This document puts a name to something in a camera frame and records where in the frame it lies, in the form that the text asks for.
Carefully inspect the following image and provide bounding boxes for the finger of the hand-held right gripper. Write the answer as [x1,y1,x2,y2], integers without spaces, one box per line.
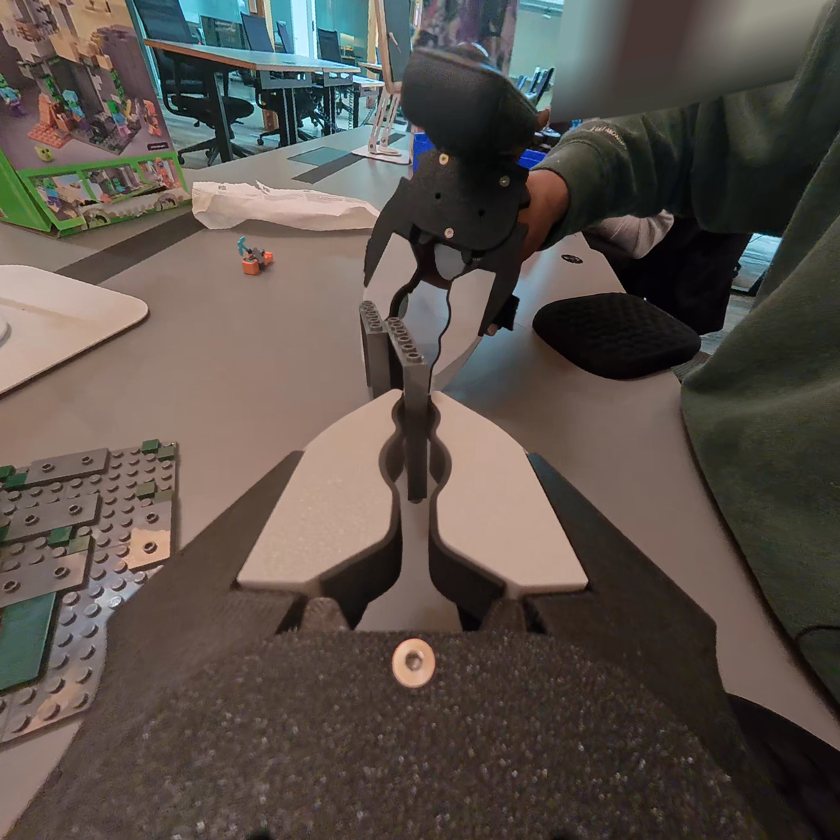
[388,248,439,324]
[430,247,492,389]

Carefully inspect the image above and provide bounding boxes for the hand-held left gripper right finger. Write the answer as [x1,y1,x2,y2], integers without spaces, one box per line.
[428,390,590,601]

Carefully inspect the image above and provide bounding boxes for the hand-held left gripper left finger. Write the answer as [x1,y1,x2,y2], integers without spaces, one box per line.
[235,387,404,601]

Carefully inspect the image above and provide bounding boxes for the grey toy brick wall assembly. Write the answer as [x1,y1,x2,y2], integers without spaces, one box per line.
[358,300,436,504]

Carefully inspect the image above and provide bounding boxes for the person's right forearm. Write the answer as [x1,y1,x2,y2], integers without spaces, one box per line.
[535,3,840,237]

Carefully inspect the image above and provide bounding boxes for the grey desk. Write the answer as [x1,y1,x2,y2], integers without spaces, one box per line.
[0,125,840,840]

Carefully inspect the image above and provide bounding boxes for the person's right hand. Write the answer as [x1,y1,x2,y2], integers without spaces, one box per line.
[521,167,572,256]

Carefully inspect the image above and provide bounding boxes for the blue plastic bin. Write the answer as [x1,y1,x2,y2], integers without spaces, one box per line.
[410,130,547,170]

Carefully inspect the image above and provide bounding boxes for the monitor with pale stand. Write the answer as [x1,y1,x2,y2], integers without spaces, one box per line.
[352,0,414,165]

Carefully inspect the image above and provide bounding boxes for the white paper bag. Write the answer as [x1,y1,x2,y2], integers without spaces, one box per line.
[192,180,382,232]

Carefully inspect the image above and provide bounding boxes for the orange toy brick figure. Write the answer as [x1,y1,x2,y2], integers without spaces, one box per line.
[236,236,275,277]

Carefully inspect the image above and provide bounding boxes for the white undershirt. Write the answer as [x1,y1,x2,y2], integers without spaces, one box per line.
[584,210,677,261]

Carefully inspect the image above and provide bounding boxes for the black chair armrest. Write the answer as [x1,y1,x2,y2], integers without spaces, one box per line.
[533,292,702,381]

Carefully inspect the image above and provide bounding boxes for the grey studded baseplate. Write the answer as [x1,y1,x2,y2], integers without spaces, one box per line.
[0,438,180,747]

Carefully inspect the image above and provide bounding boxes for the person's dark pants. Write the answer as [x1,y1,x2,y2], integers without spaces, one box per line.
[607,217,756,336]

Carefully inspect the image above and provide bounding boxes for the background long table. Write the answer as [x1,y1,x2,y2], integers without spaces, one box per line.
[144,38,362,148]

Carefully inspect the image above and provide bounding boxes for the person's green sweatshirt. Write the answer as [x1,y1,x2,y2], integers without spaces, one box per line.
[681,217,840,706]

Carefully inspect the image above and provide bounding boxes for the row of black office chairs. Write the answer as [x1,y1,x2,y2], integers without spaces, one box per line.
[131,0,368,165]

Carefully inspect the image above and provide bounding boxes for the white flat stand base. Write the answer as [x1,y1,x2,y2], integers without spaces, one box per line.
[0,264,150,398]

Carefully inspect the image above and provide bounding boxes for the green toy set box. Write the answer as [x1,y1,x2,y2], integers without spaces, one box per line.
[0,0,192,238]

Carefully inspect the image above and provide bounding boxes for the dark desk cable flap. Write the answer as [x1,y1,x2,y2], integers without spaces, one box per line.
[289,146,368,186]

